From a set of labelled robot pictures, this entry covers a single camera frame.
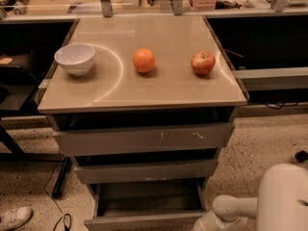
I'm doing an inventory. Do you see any grey bottom drawer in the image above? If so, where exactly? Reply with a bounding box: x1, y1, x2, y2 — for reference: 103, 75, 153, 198
84, 179, 206, 231

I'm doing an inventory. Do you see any grey drawer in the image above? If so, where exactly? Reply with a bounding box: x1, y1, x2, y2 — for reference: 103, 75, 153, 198
74, 159, 218, 184
53, 122, 234, 156
84, 179, 206, 231

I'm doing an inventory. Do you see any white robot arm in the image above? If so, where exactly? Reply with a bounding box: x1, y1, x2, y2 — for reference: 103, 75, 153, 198
193, 164, 308, 231

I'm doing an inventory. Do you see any grey drawer cabinet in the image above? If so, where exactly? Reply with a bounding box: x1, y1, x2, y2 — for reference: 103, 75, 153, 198
38, 16, 246, 231

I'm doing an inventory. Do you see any grey top drawer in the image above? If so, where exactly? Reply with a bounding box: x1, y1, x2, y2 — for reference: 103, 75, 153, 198
53, 122, 234, 156

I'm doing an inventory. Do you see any grey middle drawer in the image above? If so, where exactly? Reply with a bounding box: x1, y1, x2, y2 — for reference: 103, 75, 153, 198
74, 159, 218, 184

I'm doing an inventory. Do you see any orange fruit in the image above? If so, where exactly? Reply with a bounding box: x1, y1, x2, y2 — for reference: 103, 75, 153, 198
132, 48, 155, 73

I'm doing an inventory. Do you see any red apple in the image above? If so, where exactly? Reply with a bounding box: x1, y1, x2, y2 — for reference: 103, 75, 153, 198
191, 51, 216, 76

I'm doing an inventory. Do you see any white ceramic bowl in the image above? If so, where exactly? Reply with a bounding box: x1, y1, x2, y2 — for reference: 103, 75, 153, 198
54, 43, 95, 76

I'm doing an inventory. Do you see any grey metal shelf beam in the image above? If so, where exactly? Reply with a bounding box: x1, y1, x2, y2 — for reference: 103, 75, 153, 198
233, 66, 308, 91

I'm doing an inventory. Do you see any black table leg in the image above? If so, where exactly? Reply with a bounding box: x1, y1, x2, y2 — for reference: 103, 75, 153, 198
51, 157, 71, 199

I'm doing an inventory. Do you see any black chair caster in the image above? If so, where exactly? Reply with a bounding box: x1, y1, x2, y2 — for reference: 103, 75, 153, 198
295, 150, 308, 163

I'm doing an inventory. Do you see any white sneaker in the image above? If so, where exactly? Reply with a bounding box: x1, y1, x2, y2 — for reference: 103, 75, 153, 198
0, 207, 33, 231

